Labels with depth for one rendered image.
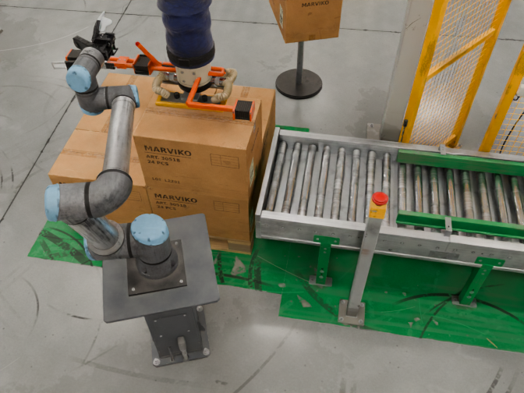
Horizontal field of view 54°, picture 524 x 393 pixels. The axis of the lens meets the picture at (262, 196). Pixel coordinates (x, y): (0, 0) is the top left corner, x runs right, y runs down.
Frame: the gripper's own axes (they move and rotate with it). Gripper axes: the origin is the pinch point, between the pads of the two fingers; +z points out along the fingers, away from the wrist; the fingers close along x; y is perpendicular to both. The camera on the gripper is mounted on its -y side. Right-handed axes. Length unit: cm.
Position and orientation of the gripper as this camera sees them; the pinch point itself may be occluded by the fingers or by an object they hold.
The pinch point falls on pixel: (107, 27)
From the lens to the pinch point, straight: 235.0
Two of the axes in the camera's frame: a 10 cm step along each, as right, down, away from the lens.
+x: -0.1, -6.5, -7.6
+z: 1.7, -7.5, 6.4
